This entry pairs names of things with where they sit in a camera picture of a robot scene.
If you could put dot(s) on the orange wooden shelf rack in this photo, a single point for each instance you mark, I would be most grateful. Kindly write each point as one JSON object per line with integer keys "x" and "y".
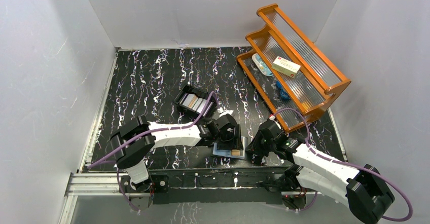
{"x": 294, "y": 77}

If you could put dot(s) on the blue small object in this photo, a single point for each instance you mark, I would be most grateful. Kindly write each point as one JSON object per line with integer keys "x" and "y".
{"x": 282, "y": 93}

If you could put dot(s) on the black card holder wallet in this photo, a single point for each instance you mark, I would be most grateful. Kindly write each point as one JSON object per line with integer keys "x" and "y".
{"x": 227, "y": 153}

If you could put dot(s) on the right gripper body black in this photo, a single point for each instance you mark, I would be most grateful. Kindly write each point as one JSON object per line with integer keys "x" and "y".
{"x": 261, "y": 147}

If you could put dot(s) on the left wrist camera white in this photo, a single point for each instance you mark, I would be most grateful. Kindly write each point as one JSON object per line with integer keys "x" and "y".
{"x": 223, "y": 112}

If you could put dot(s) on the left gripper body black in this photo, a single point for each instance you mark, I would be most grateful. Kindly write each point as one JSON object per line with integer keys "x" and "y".
{"x": 233, "y": 140}

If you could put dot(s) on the orange brown striped card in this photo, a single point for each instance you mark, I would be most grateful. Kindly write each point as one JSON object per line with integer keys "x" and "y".
{"x": 237, "y": 153}

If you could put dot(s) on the white blue oval package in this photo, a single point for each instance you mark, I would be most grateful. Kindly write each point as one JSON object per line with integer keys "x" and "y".
{"x": 261, "y": 66}

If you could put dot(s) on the black box of cards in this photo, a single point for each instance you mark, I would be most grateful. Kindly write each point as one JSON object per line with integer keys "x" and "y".
{"x": 193, "y": 102}

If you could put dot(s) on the black aluminium base frame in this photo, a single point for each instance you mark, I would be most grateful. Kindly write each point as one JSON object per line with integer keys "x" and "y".
{"x": 189, "y": 185}

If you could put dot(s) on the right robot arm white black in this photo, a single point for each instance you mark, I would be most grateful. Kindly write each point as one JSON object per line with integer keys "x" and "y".
{"x": 367, "y": 196}

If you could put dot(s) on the cream cardboard box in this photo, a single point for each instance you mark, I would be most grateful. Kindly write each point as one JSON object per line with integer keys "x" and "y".
{"x": 285, "y": 66}

